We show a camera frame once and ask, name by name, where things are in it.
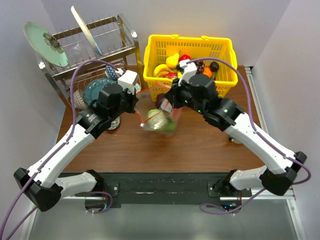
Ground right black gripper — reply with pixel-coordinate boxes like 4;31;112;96
164;76;206;115

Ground dark purple grapes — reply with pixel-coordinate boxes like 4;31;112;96
195;60;205;74

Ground clear orange zip bag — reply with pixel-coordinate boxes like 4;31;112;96
135;81;182;135

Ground green cabbage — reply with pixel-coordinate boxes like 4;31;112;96
146;109;168;131

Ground small green lime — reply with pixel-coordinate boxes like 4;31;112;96
165;121;177;133

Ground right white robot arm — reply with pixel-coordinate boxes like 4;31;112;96
165;74;307;197

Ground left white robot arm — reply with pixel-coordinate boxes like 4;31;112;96
13;82;138;212

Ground teal scalloped plate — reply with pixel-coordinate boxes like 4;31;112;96
83;78;116;105

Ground orange fruit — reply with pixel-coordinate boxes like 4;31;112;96
202;67;213;78

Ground blue zigzag patterned cup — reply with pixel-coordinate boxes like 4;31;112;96
105;65;119;81

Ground black white leaf bowl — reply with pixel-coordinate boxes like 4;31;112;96
107;116;121;131

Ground dark avocado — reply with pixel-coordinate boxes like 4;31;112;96
209;61;220;73

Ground patterned cup on rack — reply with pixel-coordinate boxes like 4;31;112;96
72;89;88;111

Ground red dragon fruit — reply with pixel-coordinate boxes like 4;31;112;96
163;72;178;80

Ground red bell pepper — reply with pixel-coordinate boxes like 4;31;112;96
178;54;191;62

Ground yellow pear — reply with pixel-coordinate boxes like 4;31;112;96
165;52;180;70

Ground yellow banana bunch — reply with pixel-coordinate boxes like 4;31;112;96
153;63;172;78

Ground steel two-tier dish rack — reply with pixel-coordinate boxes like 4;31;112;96
35;14;145;109

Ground cream and blue plate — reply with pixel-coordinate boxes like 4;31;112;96
70;5;103;56

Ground cream mug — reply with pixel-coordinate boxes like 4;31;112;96
228;135;242;145

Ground yellow plastic basket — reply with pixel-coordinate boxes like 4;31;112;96
143;34;238;101

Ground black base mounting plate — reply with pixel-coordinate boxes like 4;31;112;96
74;171;252;215

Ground mint green floral plate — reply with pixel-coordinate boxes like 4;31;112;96
23;22;69;67

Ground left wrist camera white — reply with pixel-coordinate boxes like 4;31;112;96
117;70;138;94

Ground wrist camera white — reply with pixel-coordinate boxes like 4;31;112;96
117;70;138;94
177;59;198;86

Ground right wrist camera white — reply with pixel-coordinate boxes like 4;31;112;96
177;59;198;86

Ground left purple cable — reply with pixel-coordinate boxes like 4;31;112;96
0;59;125;240

